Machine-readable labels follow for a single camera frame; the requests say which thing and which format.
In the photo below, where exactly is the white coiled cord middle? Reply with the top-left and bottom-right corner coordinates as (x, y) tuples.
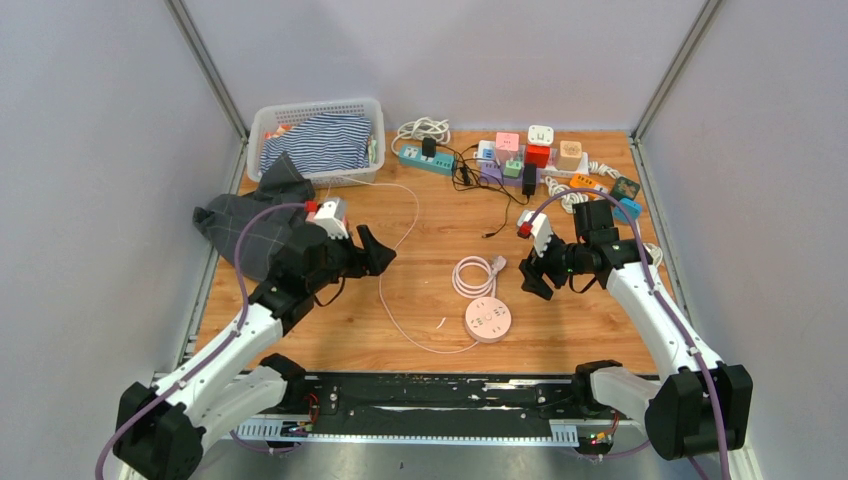
(543, 175), (607, 215)

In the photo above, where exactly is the white cord edge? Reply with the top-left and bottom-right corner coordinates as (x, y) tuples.
(637, 221), (665, 268)

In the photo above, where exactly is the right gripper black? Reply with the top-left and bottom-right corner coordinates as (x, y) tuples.
(519, 228), (589, 300)

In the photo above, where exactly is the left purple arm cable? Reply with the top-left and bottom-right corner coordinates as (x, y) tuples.
(93, 202), (309, 480)

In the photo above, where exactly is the pink cube socket back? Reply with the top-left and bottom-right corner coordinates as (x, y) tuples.
(494, 132), (520, 164)

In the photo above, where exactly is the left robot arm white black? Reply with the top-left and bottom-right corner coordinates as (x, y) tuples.
(105, 223), (396, 479)

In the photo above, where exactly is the pink usb cable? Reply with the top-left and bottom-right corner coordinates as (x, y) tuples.
(324, 173), (482, 356)

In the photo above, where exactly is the green small adapter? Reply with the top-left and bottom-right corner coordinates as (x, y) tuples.
(502, 159), (523, 179)

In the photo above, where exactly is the white blue small adapter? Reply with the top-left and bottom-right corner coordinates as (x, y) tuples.
(479, 148), (497, 162)

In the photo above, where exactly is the orange power strip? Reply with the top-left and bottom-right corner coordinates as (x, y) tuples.
(569, 174), (610, 193)

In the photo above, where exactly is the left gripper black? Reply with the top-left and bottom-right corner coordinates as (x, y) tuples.
(309, 225), (396, 294)

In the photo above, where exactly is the black charger on teal strip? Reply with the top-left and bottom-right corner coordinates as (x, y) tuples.
(421, 137), (438, 159)

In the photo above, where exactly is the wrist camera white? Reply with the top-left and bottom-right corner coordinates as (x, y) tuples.
(516, 210), (553, 257)
(306, 197), (350, 240)

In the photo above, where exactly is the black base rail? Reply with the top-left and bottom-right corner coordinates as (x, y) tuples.
(236, 372), (634, 448)

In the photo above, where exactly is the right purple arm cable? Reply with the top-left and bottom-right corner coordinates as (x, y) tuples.
(529, 188), (733, 480)

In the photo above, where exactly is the pink power strip cord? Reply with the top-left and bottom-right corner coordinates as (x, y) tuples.
(451, 254), (509, 301)

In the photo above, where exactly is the black thin cable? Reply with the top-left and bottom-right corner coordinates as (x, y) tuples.
(437, 142), (531, 240)

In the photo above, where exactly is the white long power strip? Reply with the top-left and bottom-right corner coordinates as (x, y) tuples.
(473, 139), (591, 181)

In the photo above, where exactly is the black power adapter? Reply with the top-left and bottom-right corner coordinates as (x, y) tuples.
(521, 163), (538, 198)

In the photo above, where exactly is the dark green cube socket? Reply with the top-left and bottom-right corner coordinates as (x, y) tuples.
(610, 176), (641, 200)

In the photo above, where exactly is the blue white striped cloth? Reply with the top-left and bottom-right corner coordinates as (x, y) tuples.
(260, 113), (372, 175)

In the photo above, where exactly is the dark grey checked cloth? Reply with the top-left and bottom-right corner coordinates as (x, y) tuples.
(192, 153), (315, 281)

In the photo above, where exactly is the white coiled cord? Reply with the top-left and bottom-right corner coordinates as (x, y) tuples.
(389, 116), (452, 158)
(543, 175), (607, 215)

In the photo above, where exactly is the teal power strip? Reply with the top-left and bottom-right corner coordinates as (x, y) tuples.
(398, 145), (455, 177)

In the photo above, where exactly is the blue cube socket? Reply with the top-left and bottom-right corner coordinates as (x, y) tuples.
(612, 198), (643, 223)

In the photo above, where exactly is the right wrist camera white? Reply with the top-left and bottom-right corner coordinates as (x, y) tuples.
(516, 210), (553, 257)

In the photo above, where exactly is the white cube socket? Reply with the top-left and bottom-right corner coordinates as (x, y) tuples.
(526, 124), (555, 147)

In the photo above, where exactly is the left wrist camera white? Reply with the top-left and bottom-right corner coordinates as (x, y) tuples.
(306, 197), (350, 240)

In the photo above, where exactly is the tan cube socket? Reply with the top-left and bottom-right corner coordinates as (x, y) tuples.
(556, 140), (583, 172)

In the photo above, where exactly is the round pink power strip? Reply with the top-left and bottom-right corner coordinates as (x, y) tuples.
(464, 297), (513, 344)

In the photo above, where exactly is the white plastic basket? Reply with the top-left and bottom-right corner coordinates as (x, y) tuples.
(246, 98), (387, 186)

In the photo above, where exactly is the purple power strip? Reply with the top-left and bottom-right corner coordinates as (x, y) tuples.
(477, 160), (522, 188)

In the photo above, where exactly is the red cube socket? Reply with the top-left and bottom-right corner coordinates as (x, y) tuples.
(524, 144), (551, 169)

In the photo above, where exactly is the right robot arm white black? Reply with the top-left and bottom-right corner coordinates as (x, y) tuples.
(517, 200), (753, 460)

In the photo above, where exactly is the white coiled cord back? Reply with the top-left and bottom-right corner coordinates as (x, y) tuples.
(389, 116), (452, 158)

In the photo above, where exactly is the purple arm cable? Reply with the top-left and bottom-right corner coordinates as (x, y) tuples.
(529, 188), (733, 480)
(93, 202), (309, 480)

